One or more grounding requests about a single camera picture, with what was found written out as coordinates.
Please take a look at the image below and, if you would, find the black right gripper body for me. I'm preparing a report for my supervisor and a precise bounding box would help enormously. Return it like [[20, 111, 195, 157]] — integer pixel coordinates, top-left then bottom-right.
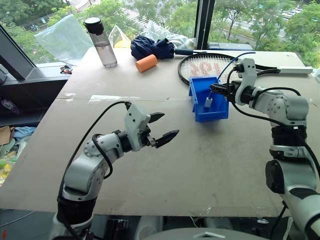
[[224, 81, 241, 101]]

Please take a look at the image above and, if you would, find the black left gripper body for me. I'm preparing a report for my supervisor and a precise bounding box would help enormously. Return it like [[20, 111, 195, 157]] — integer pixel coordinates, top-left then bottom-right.
[[137, 119, 158, 150]]

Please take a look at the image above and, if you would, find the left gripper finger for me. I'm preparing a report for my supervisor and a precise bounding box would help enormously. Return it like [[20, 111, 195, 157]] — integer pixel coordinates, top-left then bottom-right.
[[155, 129, 180, 149], [149, 112, 166, 124]]

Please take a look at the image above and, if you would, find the blue cable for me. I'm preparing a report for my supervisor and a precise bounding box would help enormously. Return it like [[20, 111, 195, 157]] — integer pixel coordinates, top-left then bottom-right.
[[207, 51, 257, 100]]

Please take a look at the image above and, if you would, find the blue plastic bin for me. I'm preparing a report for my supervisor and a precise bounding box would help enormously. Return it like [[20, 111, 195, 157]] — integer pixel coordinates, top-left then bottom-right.
[[187, 75, 230, 123]]

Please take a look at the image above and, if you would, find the black tennis racket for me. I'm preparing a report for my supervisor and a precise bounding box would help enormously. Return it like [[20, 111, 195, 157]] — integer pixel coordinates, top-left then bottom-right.
[[177, 51, 314, 87]]

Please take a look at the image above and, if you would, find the dark blue case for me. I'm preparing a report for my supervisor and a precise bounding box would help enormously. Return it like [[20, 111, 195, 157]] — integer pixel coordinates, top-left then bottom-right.
[[207, 41, 255, 52]]

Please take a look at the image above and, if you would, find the orange foam cylinder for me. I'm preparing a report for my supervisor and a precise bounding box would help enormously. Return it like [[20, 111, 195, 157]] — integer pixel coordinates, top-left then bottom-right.
[[135, 54, 158, 74]]

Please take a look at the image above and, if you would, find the navy folded umbrella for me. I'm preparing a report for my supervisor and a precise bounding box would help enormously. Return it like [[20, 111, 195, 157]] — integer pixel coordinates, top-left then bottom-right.
[[130, 35, 208, 61]]

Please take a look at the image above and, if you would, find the white crumpled plastic bag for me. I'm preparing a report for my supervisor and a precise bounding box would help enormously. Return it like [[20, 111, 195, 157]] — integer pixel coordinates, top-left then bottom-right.
[[143, 20, 197, 51]]

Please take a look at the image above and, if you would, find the clear water bottle black cap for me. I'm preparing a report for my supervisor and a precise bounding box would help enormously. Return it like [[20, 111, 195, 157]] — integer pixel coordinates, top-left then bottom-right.
[[83, 17, 118, 69]]

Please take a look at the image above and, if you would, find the clear bag with yellow item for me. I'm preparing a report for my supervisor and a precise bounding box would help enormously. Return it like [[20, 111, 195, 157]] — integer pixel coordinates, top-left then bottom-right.
[[108, 24, 133, 49]]

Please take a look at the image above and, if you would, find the small red black gadget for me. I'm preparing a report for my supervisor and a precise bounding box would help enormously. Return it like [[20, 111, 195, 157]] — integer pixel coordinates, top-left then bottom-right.
[[59, 64, 73, 75]]

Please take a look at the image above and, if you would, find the bluish clear plastic bag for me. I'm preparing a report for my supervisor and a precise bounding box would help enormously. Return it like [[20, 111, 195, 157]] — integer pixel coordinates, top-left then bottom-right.
[[33, 13, 97, 66]]

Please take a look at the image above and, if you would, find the light blue cloth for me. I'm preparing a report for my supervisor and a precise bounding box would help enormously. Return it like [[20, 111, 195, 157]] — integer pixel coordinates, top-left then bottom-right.
[[12, 126, 37, 141]]

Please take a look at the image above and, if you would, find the brown cardboard piece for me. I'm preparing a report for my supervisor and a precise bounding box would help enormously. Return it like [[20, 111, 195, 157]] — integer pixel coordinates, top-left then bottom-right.
[[0, 125, 16, 146]]

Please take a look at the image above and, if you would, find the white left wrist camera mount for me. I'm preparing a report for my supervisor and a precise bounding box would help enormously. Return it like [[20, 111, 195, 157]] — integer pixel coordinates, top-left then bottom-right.
[[124, 103, 152, 153]]

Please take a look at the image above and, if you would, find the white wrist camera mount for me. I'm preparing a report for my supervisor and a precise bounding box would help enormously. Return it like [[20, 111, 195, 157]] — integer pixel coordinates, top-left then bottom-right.
[[124, 103, 152, 153], [234, 58, 258, 106]]

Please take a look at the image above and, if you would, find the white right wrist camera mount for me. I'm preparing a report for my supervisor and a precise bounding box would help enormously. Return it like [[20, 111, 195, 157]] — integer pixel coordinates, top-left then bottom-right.
[[234, 58, 258, 106]]

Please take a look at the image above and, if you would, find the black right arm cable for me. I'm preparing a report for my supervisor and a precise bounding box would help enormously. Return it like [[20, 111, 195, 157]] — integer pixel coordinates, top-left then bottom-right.
[[226, 65, 320, 176]]

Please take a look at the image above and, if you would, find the black window frame post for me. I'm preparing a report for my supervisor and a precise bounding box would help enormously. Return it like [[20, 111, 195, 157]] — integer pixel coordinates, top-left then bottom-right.
[[193, 0, 217, 51]]

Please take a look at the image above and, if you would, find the grey slanted window frame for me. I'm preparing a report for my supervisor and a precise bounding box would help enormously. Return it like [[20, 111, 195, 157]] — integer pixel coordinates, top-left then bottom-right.
[[0, 23, 38, 81]]

